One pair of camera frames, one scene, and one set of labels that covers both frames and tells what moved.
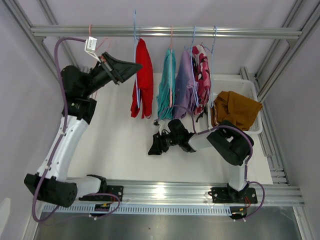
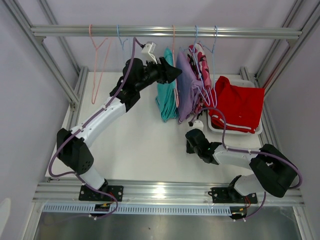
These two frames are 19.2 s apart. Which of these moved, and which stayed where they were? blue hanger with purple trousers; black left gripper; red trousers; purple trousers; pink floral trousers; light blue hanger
Moved: light blue hanger; black left gripper; blue hanger with purple trousers; red trousers
Stayed: pink floral trousers; purple trousers
